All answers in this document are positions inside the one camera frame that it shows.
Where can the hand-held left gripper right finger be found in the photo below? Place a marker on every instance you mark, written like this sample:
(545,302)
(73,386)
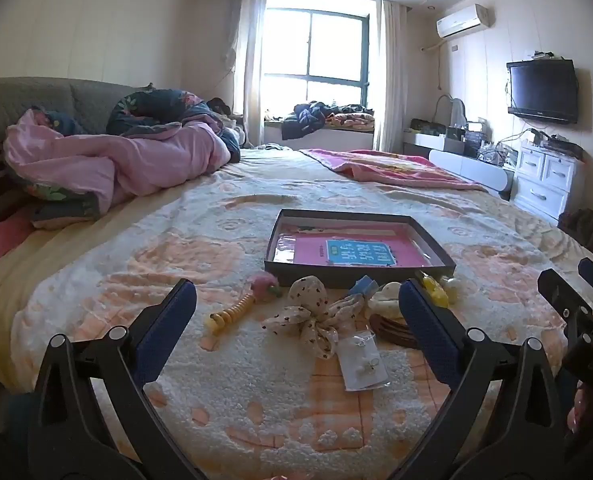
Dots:
(426,327)

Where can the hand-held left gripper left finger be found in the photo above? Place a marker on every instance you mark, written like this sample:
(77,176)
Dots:
(162,332)

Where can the brown hair clip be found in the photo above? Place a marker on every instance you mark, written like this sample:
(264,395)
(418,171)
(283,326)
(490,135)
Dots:
(391,334)

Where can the blue hair clip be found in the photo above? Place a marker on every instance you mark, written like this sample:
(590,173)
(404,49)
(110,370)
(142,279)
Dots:
(364,286)

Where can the dark shallow cardboard box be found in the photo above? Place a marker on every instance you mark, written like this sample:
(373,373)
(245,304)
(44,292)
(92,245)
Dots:
(326,274)

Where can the polka dot bow scrunchie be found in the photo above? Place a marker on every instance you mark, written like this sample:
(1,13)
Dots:
(301,317)

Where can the person's right hand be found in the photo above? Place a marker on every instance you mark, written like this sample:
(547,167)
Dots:
(575,412)

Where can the yellow hair clip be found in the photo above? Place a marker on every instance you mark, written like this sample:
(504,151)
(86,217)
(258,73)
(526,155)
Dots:
(434,290)

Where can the dark bag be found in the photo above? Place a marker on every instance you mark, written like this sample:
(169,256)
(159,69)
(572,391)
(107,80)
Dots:
(581,230)

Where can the white hair accessory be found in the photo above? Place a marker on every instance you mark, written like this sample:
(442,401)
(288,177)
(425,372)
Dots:
(451,287)

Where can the earring card in clear bag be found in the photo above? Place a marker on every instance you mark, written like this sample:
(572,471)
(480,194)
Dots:
(361,365)

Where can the white drawer cabinet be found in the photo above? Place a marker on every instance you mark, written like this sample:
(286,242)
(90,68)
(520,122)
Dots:
(546,180)

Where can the pink plush hair clip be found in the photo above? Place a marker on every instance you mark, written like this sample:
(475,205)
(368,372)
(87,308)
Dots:
(261,287)

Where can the pink book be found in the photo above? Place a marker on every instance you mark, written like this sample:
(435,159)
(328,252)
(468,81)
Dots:
(306,250)

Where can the pink printed blanket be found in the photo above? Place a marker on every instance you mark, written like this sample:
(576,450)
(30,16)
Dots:
(376,167)

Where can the pink and floral duvet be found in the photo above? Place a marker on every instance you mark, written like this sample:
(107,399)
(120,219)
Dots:
(141,160)

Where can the white dressing table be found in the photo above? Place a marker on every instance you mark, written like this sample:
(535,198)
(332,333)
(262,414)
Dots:
(426,140)

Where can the table mirror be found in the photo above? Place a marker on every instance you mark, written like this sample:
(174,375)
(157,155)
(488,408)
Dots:
(456,112)

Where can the orange and pink folded blanket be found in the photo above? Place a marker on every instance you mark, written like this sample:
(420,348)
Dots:
(351,120)

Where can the dark clothes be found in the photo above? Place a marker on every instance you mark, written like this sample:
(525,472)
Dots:
(351,108)

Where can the black cloth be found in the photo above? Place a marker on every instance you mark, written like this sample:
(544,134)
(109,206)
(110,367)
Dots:
(220,106)

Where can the pile of clothes on sill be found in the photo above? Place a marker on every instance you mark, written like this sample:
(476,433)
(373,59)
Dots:
(301,117)

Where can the sheer white curtain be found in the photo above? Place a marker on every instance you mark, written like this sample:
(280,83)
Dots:
(251,85)
(391,85)

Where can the grey padded headboard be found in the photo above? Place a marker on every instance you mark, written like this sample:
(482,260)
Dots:
(26,92)

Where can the white air conditioner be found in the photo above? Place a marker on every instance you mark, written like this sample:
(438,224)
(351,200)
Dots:
(464,22)

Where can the window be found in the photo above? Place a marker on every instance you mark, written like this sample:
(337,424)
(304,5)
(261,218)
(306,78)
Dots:
(286,45)

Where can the black wall television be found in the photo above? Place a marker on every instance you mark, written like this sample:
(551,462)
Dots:
(541,90)

